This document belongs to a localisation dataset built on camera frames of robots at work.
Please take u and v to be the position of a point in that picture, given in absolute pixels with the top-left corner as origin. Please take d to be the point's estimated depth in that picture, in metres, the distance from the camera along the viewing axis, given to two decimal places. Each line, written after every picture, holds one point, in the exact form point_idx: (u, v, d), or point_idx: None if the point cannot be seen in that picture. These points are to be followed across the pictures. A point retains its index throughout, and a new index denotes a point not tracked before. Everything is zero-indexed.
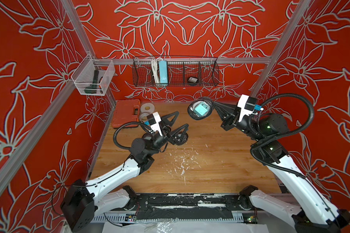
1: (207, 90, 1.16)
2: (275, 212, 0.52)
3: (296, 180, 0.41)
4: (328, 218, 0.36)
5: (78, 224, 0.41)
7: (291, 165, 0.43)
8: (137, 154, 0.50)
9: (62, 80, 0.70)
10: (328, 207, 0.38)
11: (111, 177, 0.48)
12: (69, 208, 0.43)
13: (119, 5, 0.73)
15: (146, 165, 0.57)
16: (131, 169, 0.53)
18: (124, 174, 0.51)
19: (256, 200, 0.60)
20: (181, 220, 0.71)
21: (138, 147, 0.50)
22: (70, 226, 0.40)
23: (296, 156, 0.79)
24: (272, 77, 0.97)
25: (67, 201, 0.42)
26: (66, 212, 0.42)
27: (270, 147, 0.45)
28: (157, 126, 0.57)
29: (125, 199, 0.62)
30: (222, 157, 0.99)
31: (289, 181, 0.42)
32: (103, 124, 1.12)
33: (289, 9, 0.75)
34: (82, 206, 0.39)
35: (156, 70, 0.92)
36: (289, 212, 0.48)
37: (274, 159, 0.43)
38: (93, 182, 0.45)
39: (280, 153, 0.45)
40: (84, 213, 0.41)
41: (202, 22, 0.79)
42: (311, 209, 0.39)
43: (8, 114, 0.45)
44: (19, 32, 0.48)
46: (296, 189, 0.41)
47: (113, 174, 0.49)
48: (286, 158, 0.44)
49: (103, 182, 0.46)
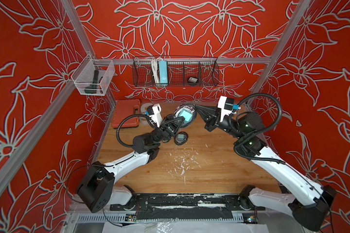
1: (207, 90, 1.16)
2: (274, 207, 0.53)
3: (278, 167, 0.44)
4: (314, 196, 0.38)
5: (97, 204, 0.42)
7: (271, 154, 0.46)
8: (140, 150, 0.52)
9: (62, 80, 0.70)
10: (312, 187, 0.40)
11: (125, 161, 0.51)
12: (88, 189, 0.44)
13: (119, 6, 0.73)
15: (153, 154, 0.61)
16: (141, 156, 0.56)
18: (136, 160, 0.54)
19: (255, 198, 0.60)
20: (181, 220, 0.71)
21: (140, 142, 0.52)
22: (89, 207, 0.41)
23: (296, 157, 0.79)
24: (272, 77, 0.97)
25: (86, 182, 0.44)
26: (85, 192, 0.43)
27: (250, 142, 0.49)
28: (155, 118, 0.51)
29: (128, 195, 0.63)
30: (222, 157, 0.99)
31: (274, 170, 0.45)
32: (103, 124, 1.12)
33: (289, 9, 0.75)
34: (104, 183, 0.42)
35: (156, 70, 0.92)
36: (286, 203, 0.48)
37: (255, 152, 0.47)
38: (110, 164, 0.48)
39: (260, 145, 0.48)
40: (104, 191, 0.42)
41: (202, 22, 0.79)
42: (299, 192, 0.41)
43: (8, 114, 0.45)
44: (19, 32, 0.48)
46: (282, 176, 0.44)
47: (127, 158, 0.52)
48: (265, 149, 0.48)
49: (120, 164, 0.49)
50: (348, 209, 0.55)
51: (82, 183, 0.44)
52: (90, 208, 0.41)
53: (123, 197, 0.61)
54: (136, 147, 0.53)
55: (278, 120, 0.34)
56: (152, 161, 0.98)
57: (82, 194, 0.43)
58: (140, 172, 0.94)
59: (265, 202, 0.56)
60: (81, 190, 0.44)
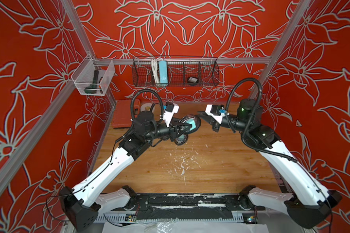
1: (207, 90, 1.16)
2: (273, 207, 0.53)
3: (287, 164, 0.41)
4: (319, 199, 0.37)
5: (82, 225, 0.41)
7: (283, 149, 0.43)
8: (143, 125, 0.48)
9: (62, 80, 0.70)
10: (319, 189, 0.38)
11: (99, 176, 0.43)
12: None
13: (119, 5, 0.73)
15: (141, 151, 0.51)
16: (120, 161, 0.46)
18: (114, 169, 0.45)
19: (254, 197, 0.60)
20: (181, 220, 0.71)
21: (147, 116, 0.48)
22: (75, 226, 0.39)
23: (296, 157, 0.79)
24: (272, 77, 0.97)
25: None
26: None
27: (262, 134, 0.45)
28: (169, 116, 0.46)
29: (126, 198, 0.62)
30: (222, 157, 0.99)
31: (282, 165, 0.42)
32: (103, 124, 1.12)
33: (289, 9, 0.75)
34: (73, 212, 0.37)
35: (156, 70, 0.92)
36: (282, 200, 0.49)
37: (267, 145, 0.43)
38: (79, 187, 0.41)
39: (272, 139, 0.44)
40: (77, 218, 0.38)
41: (202, 22, 0.79)
42: (302, 192, 0.40)
43: (8, 115, 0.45)
44: (19, 32, 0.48)
46: (288, 173, 0.42)
47: (102, 171, 0.44)
48: (278, 143, 0.44)
49: (91, 183, 0.41)
50: (348, 209, 0.55)
51: None
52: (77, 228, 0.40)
53: (119, 201, 0.60)
54: (140, 119, 0.47)
55: (262, 93, 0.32)
56: (152, 161, 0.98)
57: None
58: (140, 172, 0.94)
59: (264, 201, 0.56)
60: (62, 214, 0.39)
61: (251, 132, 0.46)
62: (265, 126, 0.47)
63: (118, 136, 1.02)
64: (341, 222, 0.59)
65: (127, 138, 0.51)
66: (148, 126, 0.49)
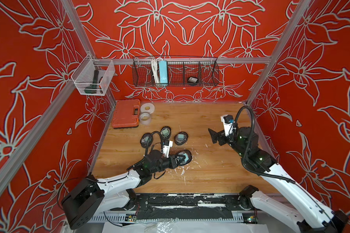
1: (207, 90, 1.16)
2: (277, 217, 0.53)
3: (288, 187, 0.44)
4: (323, 220, 0.38)
5: (78, 220, 0.41)
7: (281, 172, 0.47)
8: (152, 161, 0.62)
9: (62, 80, 0.70)
10: (322, 209, 0.40)
11: (117, 181, 0.52)
12: (74, 202, 0.44)
13: (119, 5, 0.73)
15: (146, 180, 0.64)
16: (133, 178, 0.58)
18: (127, 182, 0.55)
19: (257, 202, 0.60)
20: (181, 220, 0.71)
21: (156, 155, 0.63)
22: (69, 221, 0.41)
23: (296, 157, 0.79)
24: (272, 77, 0.97)
25: (74, 194, 0.44)
26: (70, 206, 0.43)
27: (260, 158, 0.50)
28: (167, 149, 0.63)
29: (125, 199, 0.62)
30: (222, 157, 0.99)
31: (283, 188, 0.45)
32: (103, 124, 1.12)
33: (289, 9, 0.75)
34: (91, 201, 0.42)
35: (156, 70, 0.92)
36: (294, 219, 0.47)
37: (265, 169, 0.48)
38: (103, 181, 0.49)
39: (270, 162, 0.49)
40: (88, 210, 0.42)
41: (202, 22, 0.79)
42: (307, 213, 0.41)
43: (8, 114, 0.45)
44: (19, 32, 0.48)
46: (290, 195, 0.44)
47: (119, 178, 0.54)
48: (275, 167, 0.48)
49: (112, 182, 0.50)
50: (348, 209, 0.55)
51: (70, 195, 0.44)
52: (69, 223, 0.40)
53: (119, 201, 0.60)
54: (151, 156, 0.62)
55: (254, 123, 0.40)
56: None
57: (66, 207, 0.43)
58: None
59: (268, 209, 0.56)
60: (65, 202, 0.44)
61: (250, 158, 0.52)
62: (263, 152, 0.52)
63: (118, 136, 1.02)
64: None
65: (138, 167, 0.65)
66: (155, 162, 0.63)
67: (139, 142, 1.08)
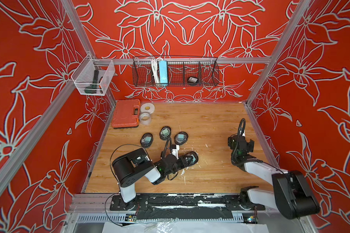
1: (207, 90, 1.16)
2: (269, 204, 0.52)
3: (257, 165, 0.57)
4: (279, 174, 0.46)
5: (129, 179, 0.47)
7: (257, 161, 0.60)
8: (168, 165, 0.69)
9: (62, 80, 0.70)
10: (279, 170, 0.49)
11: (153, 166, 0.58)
12: (127, 163, 0.50)
13: (119, 5, 0.73)
15: (160, 181, 0.70)
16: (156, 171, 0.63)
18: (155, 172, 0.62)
19: (253, 193, 0.61)
20: (181, 220, 0.71)
21: (172, 159, 0.70)
22: (121, 178, 0.46)
23: (296, 157, 0.79)
24: (272, 77, 0.97)
25: (129, 158, 0.51)
26: (123, 164, 0.49)
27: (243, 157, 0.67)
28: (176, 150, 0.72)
29: (132, 195, 0.64)
30: (222, 157, 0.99)
31: (255, 169, 0.57)
32: (103, 124, 1.12)
33: (289, 9, 0.75)
34: (144, 168, 0.50)
35: (156, 70, 0.92)
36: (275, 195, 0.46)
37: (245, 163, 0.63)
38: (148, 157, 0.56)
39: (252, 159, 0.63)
40: (139, 173, 0.49)
41: (202, 22, 0.79)
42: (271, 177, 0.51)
43: (8, 114, 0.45)
44: (19, 32, 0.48)
46: (260, 172, 0.55)
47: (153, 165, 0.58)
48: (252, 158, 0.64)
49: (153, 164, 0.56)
50: (348, 209, 0.55)
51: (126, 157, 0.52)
52: (121, 178, 0.46)
53: (131, 193, 0.62)
54: (168, 159, 0.69)
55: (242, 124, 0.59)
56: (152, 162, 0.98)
57: (118, 165, 0.49)
58: None
59: (260, 198, 0.57)
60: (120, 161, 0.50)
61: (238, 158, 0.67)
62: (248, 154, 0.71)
63: (118, 136, 1.02)
64: (341, 222, 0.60)
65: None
66: (171, 166, 0.70)
67: (139, 142, 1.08)
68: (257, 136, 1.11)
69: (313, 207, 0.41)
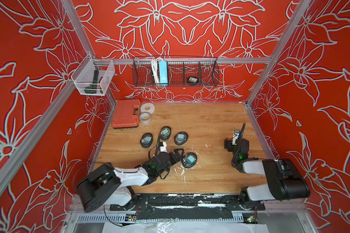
1: (207, 90, 1.16)
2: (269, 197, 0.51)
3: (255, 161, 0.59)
4: None
5: (93, 202, 0.42)
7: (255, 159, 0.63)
8: (161, 163, 0.65)
9: (62, 80, 0.70)
10: None
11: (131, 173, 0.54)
12: (90, 185, 0.45)
13: (119, 5, 0.73)
15: (151, 180, 0.65)
16: (142, 174, 0.60)
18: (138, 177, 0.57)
19: (252, 191, 0.62)
20: (181, 220, 0.71)
21: (165, 157, 0.66)
22: (83, 204, 0.42)
23: (296, 157, 0.79)
24: (272, 77, 0.97)
25: (91, 178, 0.46)
26: (86, 188, 0.44)
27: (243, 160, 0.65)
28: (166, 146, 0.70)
29: (128, 197, 0.62)
30: (222, 157, 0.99)
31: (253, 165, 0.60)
32: (103, 124, 1.12)
33: (289, 9, 0.75)
34: (107, 187, 0.44)
35: (156, 70, 0.92)
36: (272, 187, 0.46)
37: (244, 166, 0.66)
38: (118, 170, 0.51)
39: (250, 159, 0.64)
40: (102, 194, 0.43)
41: (202, 22, 0.79)
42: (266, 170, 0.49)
43: (8, 114, 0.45)
44: (19, 32, 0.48)
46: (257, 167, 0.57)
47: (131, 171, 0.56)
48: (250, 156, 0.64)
49: (127, 174, 0.52)
50: (348, 209, 0.55)
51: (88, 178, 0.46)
52: (83, 204, 0.42)
53: (123, 199, 0.61)
54: (161, 157, 0.65)
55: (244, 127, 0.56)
56: None
57: (82, 189, 0.44)
58: None
59: (259, 193, 0.57)
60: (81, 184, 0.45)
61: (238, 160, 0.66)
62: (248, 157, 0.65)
63: (118, 136, 1.02)
64: (341, 222, 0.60)
65: (146, 167, 0.67)
66: (164, 164, 0.66)
67: (138, 142, 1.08)
68: (257, 136, 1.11)
69: (304, 191, 0.43)
